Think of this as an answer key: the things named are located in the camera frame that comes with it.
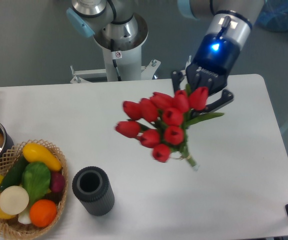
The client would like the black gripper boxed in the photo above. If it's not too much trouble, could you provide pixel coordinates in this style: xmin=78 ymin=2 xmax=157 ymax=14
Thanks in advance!
xmin=171 ymin=33 xmax=240 ymax=112

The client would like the red tulip bouquet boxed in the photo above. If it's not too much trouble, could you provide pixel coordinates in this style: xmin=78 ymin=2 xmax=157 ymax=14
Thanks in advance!
xmin=115 ymin=84 xmax=223 ymax=171

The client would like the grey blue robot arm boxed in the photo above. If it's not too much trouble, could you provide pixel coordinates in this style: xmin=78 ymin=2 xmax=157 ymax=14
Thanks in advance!
xmin=66 ymin=0 xmax=265 ymax=113

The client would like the dark grey ribbed vase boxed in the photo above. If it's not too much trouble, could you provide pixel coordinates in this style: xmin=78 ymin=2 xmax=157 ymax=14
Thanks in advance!
xmin=72 ymin=166 xmax=115 ymax=216

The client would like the blue plastic bag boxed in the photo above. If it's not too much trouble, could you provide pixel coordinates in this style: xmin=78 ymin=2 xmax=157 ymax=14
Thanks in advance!
xmin=256 ymin=0 xmax=288 ymax=32

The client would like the purple red onion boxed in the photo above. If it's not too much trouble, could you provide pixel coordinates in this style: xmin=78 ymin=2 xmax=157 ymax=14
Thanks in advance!
xmin=49 ymin=171 xmax=66 ymax=193

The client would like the yellow squash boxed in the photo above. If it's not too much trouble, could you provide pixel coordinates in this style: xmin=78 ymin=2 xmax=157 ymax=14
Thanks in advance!
xmin=22 ymin=142 xmax=62 ymax=172

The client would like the green lettuce leaf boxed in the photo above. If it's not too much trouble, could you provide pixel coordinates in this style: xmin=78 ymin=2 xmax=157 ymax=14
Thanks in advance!
xmin=21 ymin=161 xmax=51 ymax=207

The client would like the orange fruit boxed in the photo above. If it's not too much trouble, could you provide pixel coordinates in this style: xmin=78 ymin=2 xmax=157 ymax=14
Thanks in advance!
xmin=29 ymin=199 xmax=57 ymax=228

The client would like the dark green cucumber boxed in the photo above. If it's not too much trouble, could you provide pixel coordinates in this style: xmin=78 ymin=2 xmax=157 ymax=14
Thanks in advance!
xmin=0 ymin=155 xmax=29 ymax=192

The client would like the white round onion slice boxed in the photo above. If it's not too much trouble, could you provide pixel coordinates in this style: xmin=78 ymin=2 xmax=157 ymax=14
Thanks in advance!
xmin=0 ymin=185 xmax=29 ymax=215

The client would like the woven wicker basket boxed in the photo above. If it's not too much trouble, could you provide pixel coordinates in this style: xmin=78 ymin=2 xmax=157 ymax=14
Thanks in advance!
xmin=0 ymin=139 xmax=69 ymax=240

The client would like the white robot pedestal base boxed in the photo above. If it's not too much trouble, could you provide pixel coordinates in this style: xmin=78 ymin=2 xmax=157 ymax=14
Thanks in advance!
xmin=71 ymin=13 xmax=161 ymax=84

